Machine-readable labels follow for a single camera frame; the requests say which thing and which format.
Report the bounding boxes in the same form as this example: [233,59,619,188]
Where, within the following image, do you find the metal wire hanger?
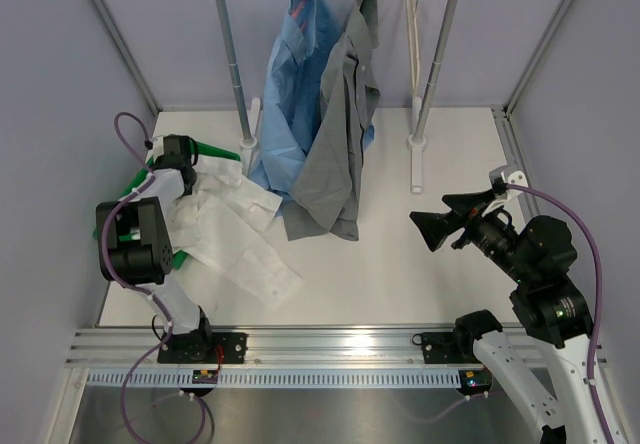
[405,0,421,98]

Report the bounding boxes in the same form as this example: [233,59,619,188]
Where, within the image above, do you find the green plastic tray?
[94,137,241,285]

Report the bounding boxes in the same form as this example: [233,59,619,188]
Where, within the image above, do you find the light blue shirt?
[250,0,343,200]

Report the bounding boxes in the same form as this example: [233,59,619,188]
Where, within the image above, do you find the white shirt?
[167,145,302,308]

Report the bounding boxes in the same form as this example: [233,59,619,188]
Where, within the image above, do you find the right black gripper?
[410,187,534,285]

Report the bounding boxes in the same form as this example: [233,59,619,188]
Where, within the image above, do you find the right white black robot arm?
[409,183,627,443]

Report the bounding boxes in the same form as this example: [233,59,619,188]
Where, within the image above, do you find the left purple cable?
[99,111,216,443]

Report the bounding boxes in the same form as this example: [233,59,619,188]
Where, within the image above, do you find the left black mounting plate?
[157,332,248,364]

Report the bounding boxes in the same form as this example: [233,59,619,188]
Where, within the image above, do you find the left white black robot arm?
[96,135,215,363]

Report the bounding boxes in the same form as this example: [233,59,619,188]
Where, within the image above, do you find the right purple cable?
[507,182,616,444]

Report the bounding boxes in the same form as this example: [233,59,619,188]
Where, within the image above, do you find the purple cable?
[99,111,216,443]
[507,182,616,444]

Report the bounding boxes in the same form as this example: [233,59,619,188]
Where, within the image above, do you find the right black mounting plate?
[411,331,480,364]

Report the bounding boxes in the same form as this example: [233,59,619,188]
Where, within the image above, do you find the white metal clothes rack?
[214,0,459,194]

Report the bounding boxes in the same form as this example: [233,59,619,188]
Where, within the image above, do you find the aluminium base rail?
[64,326,609,370]

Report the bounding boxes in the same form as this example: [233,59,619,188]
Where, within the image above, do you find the black mounting plate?
[157,332,248,364]
[411,331,480,364]

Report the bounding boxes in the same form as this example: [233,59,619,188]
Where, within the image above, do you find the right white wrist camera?
[482,165,529,217]

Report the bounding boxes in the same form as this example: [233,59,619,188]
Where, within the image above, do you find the grey shirt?
[282,0,380,241]

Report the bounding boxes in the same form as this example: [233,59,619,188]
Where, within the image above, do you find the white slotted cable duct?
[87,368,462,389]

